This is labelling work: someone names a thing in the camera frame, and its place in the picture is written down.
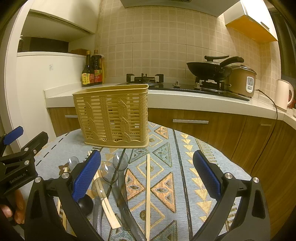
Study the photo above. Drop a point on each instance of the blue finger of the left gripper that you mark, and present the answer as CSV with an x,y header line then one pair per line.
x,y
10,137

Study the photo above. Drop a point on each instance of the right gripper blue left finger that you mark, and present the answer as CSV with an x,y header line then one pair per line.
x,y
42,219

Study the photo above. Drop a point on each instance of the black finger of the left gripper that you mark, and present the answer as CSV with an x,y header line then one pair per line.
x,y
36,144

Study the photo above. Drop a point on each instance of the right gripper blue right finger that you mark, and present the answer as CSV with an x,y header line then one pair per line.
x,y
251,221

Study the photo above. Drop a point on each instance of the clear grey spoon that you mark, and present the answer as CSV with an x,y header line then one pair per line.
x,y
120,163
72,163
109,174

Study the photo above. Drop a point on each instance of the black plastic spoon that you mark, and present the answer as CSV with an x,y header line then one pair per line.
x,y
86,204

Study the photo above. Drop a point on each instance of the wooden chopstick pair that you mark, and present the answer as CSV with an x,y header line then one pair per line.
x,y
104,201
105,186

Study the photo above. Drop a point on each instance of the single wooden chopstick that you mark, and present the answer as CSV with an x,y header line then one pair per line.
x,y
148,199

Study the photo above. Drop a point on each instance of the person's left hand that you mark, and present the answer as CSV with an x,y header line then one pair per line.
x,y
18,211

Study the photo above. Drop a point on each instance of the beige plastic utensil basket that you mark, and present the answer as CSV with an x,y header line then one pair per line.
x,y
114,116

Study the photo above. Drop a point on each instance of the dark soy sauce bottle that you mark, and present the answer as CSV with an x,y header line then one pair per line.
x,y
88,72

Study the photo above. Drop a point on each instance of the blue patterned table mat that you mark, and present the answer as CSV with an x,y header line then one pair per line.
x,y
180,202

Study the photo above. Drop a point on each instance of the large sauce bottle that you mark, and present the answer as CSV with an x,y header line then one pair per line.
x,y
96,61

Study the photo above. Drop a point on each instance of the white electric kettle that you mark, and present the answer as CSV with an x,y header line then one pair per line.
x,y
284,94

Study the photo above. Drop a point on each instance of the black gas stove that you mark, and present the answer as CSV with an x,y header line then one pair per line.
x,y
158,82

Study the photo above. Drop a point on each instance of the brown rice cooker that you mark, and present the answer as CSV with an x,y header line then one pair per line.
x,y
242,80

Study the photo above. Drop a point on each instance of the range hood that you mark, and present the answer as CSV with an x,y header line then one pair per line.
x,y
211,7

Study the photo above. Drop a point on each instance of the silver handle left drawer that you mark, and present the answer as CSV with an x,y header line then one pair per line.
x,y
71,116

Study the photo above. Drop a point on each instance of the silver drawer handle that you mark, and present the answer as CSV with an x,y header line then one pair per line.
x,y
204,122

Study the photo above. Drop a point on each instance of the black wok with handle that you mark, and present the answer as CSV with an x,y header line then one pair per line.
x,y
217,70

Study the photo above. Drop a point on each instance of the orange wall cabinet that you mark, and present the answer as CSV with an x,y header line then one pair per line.
x,y
253,19

